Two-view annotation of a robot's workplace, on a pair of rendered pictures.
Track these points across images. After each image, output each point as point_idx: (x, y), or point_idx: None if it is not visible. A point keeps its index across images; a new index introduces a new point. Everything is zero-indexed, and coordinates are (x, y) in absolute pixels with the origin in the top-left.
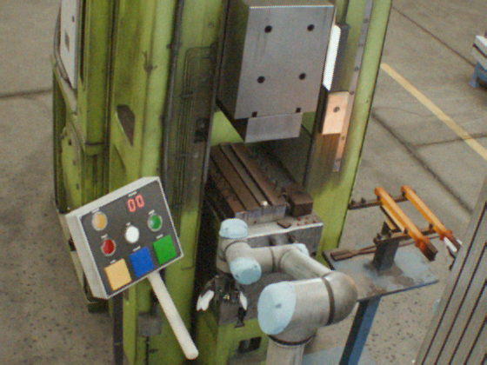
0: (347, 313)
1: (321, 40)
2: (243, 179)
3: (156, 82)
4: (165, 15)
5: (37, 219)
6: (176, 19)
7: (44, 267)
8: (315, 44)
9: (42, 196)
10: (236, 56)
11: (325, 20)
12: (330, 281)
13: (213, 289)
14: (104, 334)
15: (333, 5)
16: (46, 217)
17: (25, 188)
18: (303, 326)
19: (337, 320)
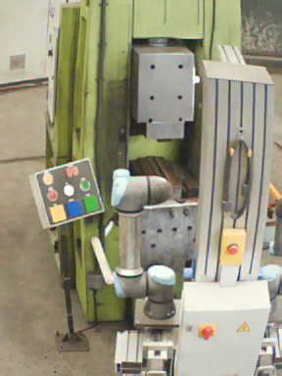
0: (160, 195)
1: (189, 74)
2: (156, 173)
3: (90, 102)
4: (93, 62)
5: (34, 235)
6: (100, 64)
7: (35, 261)
8: (185, 76)
9: (39, 222)
10: (136, 84)
11: (189, 62)
12: (150, 176)
13: (114, 220)
14: (71, 301)
15: (193, 54)
16: (40, 234)
17: (28, 216)
18: (131, 200)
19: (154, 199)
